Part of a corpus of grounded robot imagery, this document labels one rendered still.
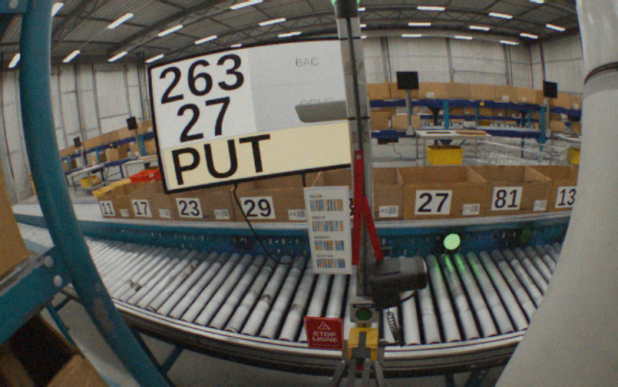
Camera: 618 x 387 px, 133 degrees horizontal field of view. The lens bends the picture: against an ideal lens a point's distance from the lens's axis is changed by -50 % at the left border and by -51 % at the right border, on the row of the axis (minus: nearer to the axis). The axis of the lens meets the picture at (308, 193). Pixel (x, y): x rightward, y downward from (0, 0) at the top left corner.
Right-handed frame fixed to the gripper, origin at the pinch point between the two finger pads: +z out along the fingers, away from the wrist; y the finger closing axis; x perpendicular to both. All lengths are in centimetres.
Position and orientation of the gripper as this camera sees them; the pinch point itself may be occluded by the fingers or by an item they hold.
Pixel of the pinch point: (361, 348)
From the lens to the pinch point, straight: 57.2
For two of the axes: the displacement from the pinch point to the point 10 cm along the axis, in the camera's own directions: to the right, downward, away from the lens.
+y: -9.7, 0.3, 2.3
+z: 2.1, -3.3, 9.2
